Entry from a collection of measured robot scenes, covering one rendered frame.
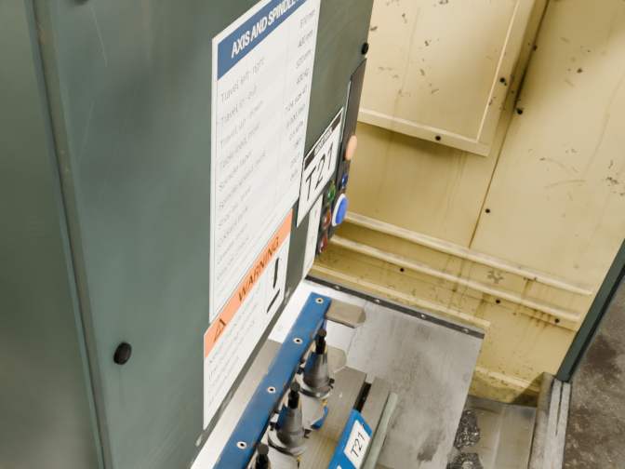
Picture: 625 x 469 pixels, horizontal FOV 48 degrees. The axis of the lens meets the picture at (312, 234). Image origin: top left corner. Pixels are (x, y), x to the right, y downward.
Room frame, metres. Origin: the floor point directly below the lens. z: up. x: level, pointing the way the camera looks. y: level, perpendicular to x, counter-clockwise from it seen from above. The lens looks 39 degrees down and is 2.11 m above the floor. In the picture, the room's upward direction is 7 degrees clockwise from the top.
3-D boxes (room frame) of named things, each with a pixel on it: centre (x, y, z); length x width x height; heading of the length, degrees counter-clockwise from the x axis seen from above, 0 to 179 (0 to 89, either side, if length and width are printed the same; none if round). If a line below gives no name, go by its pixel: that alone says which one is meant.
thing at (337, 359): (0.78, -0.05, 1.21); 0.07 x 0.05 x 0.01; 74
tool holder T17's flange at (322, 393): (0.73, -0.03, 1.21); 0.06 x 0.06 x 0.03
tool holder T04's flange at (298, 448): (0.62, 0.00, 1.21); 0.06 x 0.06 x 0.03
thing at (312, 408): (0.68, -0.02, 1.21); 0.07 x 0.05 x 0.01; 74
